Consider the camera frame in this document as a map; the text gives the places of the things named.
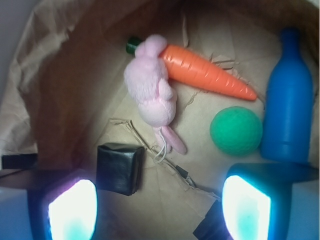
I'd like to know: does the blue plastic bottle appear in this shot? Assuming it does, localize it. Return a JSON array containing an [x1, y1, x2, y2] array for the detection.
[[260, 27, 313, 164]]

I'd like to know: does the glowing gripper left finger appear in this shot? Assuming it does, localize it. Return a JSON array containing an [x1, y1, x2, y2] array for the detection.
[[27, 169, 98, 240]]

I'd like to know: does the orange toy carrot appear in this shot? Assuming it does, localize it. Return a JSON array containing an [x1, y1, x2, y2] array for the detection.
[[125, 36, 258, 102]]

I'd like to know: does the black box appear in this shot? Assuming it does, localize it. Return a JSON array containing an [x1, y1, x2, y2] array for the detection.
[[95, 142, 145, 196]]

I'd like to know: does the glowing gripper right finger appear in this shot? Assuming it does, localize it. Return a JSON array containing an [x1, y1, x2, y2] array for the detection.
[[222, 163, 320, 240]]

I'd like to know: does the pink plush bunny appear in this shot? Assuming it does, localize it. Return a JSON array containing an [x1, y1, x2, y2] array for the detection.
[[123, 34, 187, 164]]

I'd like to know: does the green foam ball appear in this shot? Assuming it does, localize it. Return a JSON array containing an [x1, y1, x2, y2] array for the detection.
[[209, 106, 263, 157]]

